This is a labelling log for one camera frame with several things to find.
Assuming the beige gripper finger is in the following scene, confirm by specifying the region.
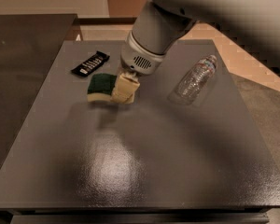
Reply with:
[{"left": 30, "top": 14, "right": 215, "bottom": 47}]
[{"left": 111, "top": 72, "right": 140, "bottom": 105}]

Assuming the green and yellow sponge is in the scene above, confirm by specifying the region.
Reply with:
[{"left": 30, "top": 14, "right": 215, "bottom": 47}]
[{"left": 87, "top": 73, "right": 117, "bottom": 102}]

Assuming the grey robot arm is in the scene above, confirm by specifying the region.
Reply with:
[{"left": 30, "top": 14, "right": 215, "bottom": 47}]
[{"left": 111, "top": 0, "right": 280, "bottom": 104}]

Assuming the clear plastic water bottle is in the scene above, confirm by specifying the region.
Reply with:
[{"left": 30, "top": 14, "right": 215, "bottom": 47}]
[{"left": 175, "top": 55, "right": 217, "bottom": 105}]

